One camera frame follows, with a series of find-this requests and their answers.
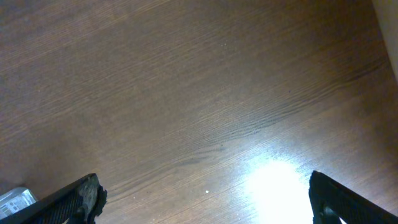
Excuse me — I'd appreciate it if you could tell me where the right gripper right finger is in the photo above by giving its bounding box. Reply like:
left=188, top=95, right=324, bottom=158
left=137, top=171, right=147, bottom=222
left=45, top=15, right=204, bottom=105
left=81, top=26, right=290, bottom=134
left=308, top=171, right=397, bottom=224

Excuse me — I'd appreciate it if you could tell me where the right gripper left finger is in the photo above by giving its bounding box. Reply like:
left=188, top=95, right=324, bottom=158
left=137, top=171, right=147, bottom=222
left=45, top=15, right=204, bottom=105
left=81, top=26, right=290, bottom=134
left=1, top=174, right=107, bottom=224

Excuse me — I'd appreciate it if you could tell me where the clear plastic container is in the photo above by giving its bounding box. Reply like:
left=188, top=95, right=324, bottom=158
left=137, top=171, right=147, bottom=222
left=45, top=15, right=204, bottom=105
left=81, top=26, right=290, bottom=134
left=0, top=187, right=37, bottom=219

